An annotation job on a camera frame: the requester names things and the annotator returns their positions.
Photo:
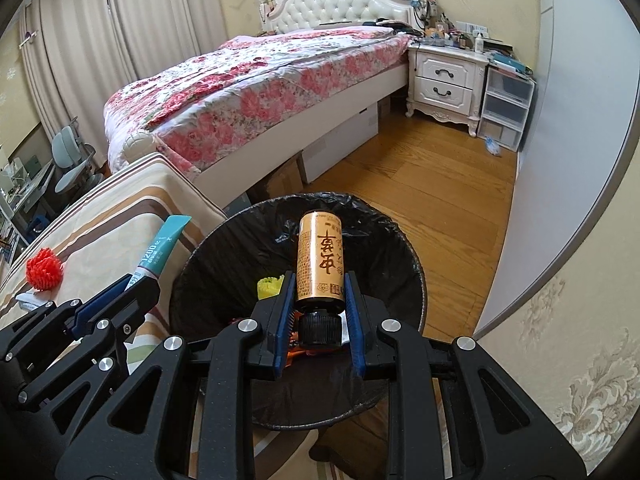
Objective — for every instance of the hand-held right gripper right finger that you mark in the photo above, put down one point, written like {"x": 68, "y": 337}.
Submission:
{"x": 352, "y": 325}

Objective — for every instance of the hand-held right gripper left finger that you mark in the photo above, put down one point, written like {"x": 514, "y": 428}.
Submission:
{"x": 285, "y": 320}

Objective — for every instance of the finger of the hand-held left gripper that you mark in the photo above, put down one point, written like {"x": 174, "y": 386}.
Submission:
{"x": 135, "y": 306}
{"x": 100, "y": 306}

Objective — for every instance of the white teal tube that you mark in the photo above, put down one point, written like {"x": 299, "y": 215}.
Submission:
{"x": 160, "y": 250}

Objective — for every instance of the black lined trash bin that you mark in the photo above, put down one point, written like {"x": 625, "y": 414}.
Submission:
{"x": 390, "y": 270}

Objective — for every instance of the gold bottle black cap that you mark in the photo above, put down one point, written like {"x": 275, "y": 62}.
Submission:
{"x": 320, "y": 260}

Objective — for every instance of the yellow foam net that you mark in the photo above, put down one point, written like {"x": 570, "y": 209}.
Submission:
{"x": 270, "y": 287}

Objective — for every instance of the red foam fruit net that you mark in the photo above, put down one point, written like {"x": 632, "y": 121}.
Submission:
{"x": 45, "y": 270}

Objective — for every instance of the cardboard box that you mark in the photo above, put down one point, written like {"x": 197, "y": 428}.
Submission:
{"x": 280, "y": 180}

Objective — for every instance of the study desk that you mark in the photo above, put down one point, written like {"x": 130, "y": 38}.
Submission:
{"x": 25, "y": 185}

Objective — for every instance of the white round bedpost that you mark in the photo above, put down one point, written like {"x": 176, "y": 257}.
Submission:
{"x": 139, "y": 146}

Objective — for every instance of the grey desk chair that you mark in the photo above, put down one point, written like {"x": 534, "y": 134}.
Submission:
{"x": 67, "y": 145}

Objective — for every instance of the white storage box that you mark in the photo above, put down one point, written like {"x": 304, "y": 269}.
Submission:
{"x": 340, "y": 145}

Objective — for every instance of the blue white crumpled wrapper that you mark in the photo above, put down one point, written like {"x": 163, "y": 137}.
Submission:
{"x": 492, "y": 146}

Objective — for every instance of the bed with floral quilt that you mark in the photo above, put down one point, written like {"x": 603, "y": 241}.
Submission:
{"x": 250, "y": 85}

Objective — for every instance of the white nightstand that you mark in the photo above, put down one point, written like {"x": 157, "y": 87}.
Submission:
{"x": 445, "y": 75}

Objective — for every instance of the clear plastic drawer unit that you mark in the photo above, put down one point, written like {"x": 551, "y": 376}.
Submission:
{"x": 505, "y": 105}

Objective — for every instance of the beige curtains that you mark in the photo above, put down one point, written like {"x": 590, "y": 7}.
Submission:
{"x": 150, "y": 25}

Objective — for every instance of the nightstand clutter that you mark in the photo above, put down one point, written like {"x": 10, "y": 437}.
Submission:
{"x": 470, "y": 40}

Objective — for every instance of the white wardrobe door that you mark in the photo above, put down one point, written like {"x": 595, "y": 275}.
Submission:
{"x": 575, "y": 110}

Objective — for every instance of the white bed frame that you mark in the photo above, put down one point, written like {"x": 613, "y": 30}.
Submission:
{"x": 300, "y": 132}

